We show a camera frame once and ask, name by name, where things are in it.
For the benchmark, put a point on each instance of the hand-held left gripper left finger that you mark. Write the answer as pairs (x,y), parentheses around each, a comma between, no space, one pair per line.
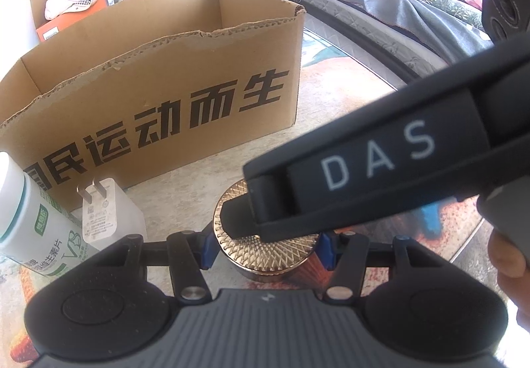
(206,250)

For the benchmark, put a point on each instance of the white plug charger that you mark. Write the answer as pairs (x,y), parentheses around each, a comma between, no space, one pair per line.
(107,215)

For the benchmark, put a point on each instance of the white bottle with green label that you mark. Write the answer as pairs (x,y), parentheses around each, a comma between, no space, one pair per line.
(37,227)

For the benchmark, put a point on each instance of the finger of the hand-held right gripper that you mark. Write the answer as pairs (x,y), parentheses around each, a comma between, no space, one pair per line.
(238,219)

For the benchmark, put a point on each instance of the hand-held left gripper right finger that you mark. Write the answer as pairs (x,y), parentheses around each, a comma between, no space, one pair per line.
(327,250)

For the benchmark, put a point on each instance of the black bed frame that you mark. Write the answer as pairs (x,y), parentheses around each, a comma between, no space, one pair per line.
(364,49)

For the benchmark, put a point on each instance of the brown cardboard box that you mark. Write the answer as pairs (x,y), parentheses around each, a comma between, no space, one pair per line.
(165,61)

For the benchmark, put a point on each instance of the dark jar with golden lid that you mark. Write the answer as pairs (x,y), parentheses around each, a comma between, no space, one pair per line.
(281,258)

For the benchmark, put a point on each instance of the beach print table mat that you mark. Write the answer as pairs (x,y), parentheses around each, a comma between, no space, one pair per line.
(352,136)

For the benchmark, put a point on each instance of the person's right hand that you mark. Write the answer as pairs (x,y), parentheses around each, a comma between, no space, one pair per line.
(515,268)

